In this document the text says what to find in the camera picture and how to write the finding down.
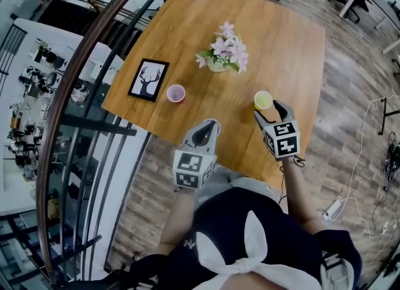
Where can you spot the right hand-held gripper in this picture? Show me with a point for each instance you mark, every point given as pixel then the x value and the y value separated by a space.
pixel 284 142

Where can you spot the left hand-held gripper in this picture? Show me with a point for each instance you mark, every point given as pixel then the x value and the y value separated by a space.
pixel 193 170

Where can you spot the yellow plastic cup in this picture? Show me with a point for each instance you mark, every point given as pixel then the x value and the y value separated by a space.
pixel 262 99

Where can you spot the red plastic cup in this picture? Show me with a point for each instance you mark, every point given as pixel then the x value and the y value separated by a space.
pixel 175 93

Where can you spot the person's left forearm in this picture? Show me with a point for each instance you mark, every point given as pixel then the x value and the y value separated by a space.
pixel 179 217

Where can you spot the person's right forearm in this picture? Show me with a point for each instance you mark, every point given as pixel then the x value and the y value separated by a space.
pixel 300 195

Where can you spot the person's grey trousers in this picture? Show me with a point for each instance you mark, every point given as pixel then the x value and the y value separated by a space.
pixel 222 179

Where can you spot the person's dark top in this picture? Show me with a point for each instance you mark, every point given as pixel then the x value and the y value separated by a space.
pixel 225 213

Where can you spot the potted pink flowers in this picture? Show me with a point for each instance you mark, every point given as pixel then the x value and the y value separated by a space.
pixel 226 51

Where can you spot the black framed deer picture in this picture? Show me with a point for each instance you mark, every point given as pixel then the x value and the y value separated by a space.
pixel 148 79

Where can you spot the black metal stand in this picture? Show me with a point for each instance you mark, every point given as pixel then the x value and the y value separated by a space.
pixel 382 117

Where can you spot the white power strip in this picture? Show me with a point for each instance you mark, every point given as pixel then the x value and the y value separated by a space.
pixel 332 210

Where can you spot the person's white tied cloth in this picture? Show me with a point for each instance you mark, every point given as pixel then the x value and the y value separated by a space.
pixel 250 263

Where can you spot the black railing with wooden handrail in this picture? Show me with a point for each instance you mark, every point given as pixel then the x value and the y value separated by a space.
pixel 59 95

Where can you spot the white-legged office desk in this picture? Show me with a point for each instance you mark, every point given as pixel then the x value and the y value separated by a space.
pixel 375 4

